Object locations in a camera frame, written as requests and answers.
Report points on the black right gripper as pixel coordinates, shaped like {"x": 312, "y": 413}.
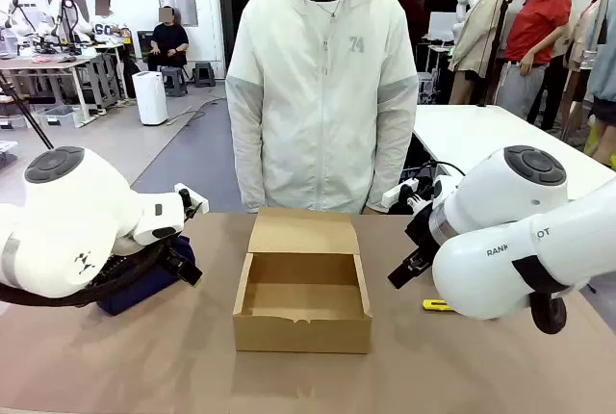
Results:
{"x": 422, "y": 232}

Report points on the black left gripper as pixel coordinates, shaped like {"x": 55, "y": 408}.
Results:
{"x": 172, "y": 252}

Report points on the yellow utility knife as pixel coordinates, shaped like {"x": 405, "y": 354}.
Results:
{"x": 433, "y": 305}

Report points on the navy zipper pencil pouch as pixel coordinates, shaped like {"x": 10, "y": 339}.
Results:
{"x": 126, "y": 301}

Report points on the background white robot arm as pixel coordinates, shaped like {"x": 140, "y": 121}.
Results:
{"x": 67, "y": 9}

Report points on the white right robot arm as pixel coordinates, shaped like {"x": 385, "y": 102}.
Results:
{"x": 505, "y": 221}

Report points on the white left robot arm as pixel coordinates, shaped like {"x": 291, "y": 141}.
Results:
{"x": 72, "y": 221}

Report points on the brown cardboard box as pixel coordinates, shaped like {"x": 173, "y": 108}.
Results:
{"x": 303, "y": 332}

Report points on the white power strip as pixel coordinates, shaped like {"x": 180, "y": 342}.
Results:
{"x": 399, "y": 191}

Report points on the white air purifier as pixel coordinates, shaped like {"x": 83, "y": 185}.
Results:
{"x": 150, "y": 98}

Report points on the gray metal rack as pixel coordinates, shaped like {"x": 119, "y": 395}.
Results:
{"x": 424, "y": 87}

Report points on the gray plastic stool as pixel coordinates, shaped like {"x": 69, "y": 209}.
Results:
{"x": 174, "y": 82}

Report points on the person in white jacket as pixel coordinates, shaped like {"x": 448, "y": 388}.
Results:
{"x": 320, "y": 96}

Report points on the dark plastic stool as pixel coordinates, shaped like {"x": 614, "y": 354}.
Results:
{"x": 204, "y": 74}

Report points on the clear plastic storage bin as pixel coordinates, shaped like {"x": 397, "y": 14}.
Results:
{"x": 58, "y": 116}

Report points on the black tripod leg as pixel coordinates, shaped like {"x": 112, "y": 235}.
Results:
{"x": 26, "y": 111}

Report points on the person in black shirt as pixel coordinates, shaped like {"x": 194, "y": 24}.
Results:
{"x": 168, "y": 41}

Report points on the background work desk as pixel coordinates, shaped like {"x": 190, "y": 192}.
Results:
{"x": 58, "y": 65}

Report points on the mannequin in beige coat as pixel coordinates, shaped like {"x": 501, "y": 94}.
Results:
{"x": 479, "y": 33}

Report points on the person in white shirt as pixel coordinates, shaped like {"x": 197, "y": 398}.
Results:
{"x": 107, "y": 26}

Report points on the small white background robot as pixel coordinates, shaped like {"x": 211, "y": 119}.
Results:
{"x": 463, "y": 14}

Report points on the mannequin in dark red top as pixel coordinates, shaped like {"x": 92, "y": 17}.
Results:
{"x": 409, "y": 5}

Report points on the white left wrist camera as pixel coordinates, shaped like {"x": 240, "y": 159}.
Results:
{"x": 192, "y": 199}

